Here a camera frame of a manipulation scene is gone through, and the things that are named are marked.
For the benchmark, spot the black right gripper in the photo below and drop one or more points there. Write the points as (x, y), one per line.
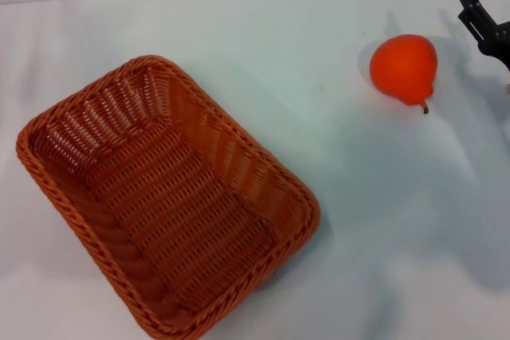
(500, 43)

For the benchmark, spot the orange woven plastic basket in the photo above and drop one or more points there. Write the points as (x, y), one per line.
(167, 204)

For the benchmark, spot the orange toy pear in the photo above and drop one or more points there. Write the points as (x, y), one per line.
(402, 67)

